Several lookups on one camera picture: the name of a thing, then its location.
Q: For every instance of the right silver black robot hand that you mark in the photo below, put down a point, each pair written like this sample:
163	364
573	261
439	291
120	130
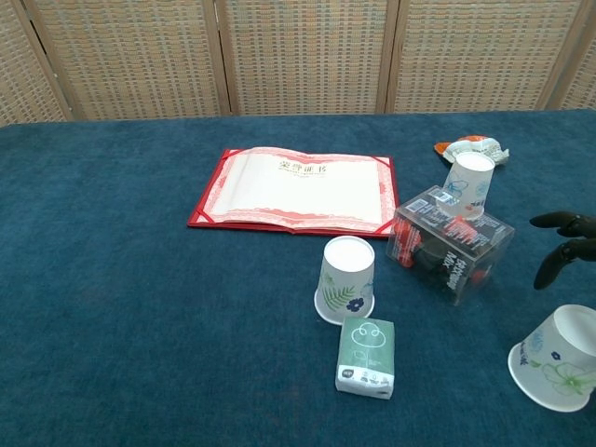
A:
577	249

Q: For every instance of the white cup green flower print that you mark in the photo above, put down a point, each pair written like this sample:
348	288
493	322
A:
559	358

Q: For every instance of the white cup blue flower print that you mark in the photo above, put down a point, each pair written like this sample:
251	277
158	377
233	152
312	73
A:
470	181

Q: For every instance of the clear plastic product box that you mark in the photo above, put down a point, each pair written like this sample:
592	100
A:
447	251

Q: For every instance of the orange white snack packet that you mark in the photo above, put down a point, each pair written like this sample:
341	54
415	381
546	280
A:
475	143

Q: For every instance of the woven folding screen panel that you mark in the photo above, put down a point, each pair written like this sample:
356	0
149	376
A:
584	88
23	84
475	56
130	60
302	56

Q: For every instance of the white cup fern leaf print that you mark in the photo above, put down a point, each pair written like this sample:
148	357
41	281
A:
347	279

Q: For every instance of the green tissue pack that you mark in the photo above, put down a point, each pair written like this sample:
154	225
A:
365	354

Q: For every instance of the red certificate folder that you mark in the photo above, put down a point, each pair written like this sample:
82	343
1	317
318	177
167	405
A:
302	191

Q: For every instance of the blue carpet table mat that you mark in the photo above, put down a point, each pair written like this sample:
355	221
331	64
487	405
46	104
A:
139	302

